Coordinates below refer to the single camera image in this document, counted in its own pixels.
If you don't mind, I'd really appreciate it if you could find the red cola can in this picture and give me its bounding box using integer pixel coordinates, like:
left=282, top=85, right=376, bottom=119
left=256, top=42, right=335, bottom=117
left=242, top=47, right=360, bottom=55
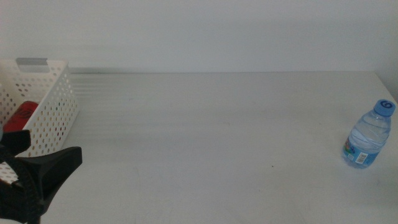
left=2, top=101, right=40, bottom=134

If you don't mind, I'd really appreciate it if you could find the clear water bottle blue cap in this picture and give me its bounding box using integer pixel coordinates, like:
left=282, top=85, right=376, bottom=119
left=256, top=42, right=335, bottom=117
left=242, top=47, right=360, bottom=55
left=341, top=98, right=397, bottom=170

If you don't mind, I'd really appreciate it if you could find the white perforated plastic basket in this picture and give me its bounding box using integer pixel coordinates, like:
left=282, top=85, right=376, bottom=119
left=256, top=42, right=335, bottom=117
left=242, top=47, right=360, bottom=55
left=0, top=58, right=78, bottom=185

